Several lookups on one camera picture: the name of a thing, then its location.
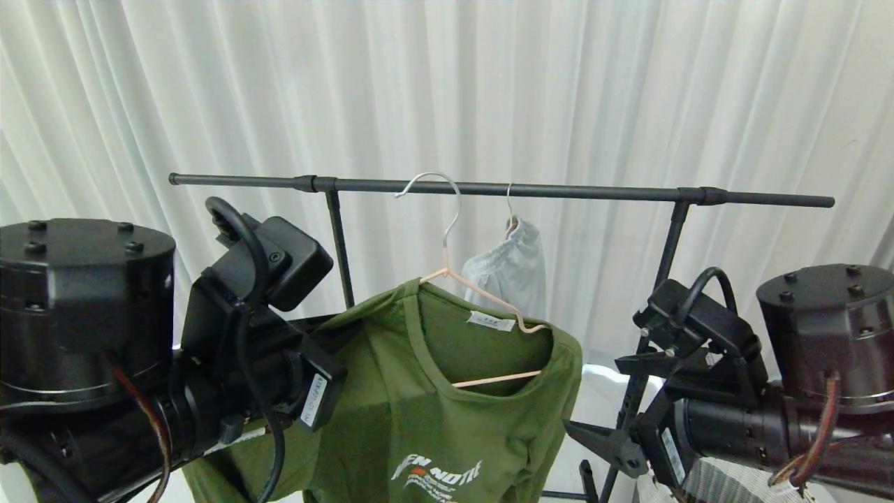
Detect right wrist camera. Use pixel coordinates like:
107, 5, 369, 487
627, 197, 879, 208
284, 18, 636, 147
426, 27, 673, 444
632, 279, 763, 409

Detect white laundry basket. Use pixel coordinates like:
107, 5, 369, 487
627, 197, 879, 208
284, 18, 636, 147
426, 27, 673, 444
632, 454, 814, 503

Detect black clothes rack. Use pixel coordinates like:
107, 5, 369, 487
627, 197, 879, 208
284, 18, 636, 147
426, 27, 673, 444
169, 173, 835, 503

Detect pale grey shorts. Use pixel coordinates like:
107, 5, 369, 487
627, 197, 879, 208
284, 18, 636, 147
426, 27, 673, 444
461, 218, 548, 323

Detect green garment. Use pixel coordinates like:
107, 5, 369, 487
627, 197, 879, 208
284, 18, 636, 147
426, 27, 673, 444
182, 278, 584, 503

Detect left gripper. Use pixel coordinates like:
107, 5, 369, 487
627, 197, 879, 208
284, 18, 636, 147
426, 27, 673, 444
171, 335, 348, 451

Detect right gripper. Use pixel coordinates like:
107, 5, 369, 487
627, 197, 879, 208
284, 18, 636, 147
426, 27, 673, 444
562, 351, 790, 490

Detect pink clothes hanger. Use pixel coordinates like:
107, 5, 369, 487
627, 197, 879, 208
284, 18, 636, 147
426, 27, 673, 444
393, 173, 550, 388
503, 183, 522, 242

